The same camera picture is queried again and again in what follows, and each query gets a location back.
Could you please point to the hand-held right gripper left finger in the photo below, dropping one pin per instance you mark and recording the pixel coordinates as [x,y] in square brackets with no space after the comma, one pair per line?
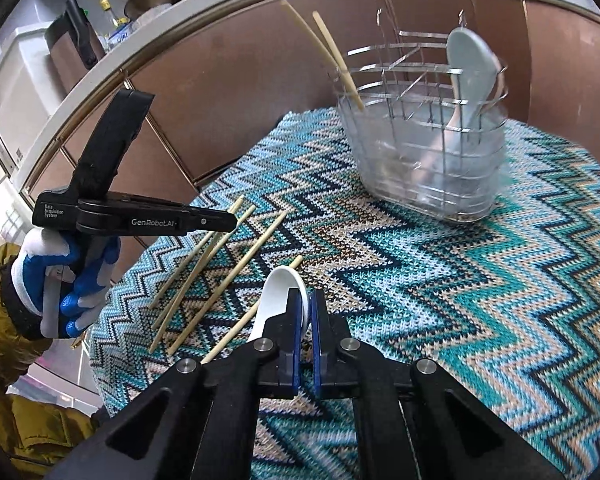
[293,350]

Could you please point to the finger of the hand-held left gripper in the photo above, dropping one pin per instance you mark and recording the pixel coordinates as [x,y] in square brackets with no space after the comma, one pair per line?
[212,221]

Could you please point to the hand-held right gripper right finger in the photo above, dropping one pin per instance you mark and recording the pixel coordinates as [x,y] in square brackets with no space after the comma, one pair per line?
[319,355]

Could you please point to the group of wooden chopsticks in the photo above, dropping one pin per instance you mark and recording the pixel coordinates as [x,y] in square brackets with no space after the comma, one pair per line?
[252,249]

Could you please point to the white ceramic spoon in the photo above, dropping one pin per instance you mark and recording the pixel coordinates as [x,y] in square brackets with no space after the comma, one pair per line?
[470,65]
[280,285]

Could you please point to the wooden chopstick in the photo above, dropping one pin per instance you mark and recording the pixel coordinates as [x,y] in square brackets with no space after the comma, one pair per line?
[330,42]
[330,57]

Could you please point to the person's left forearm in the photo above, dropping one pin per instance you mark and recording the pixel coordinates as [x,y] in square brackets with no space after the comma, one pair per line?
[10,300]

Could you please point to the person's left hand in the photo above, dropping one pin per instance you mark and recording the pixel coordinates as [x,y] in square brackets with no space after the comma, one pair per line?
[35,260]

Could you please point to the zigzag knitted cloth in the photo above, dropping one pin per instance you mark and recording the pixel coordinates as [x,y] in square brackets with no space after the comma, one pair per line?
[430,285]

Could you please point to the white storage unit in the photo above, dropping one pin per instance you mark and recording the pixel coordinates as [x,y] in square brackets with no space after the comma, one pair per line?
[15,100]

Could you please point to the clear bottle blue label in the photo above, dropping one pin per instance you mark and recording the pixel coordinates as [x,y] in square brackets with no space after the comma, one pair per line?
[115,25]

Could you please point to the mustard jacket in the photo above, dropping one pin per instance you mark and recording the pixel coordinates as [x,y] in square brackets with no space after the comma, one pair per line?
[35,425]

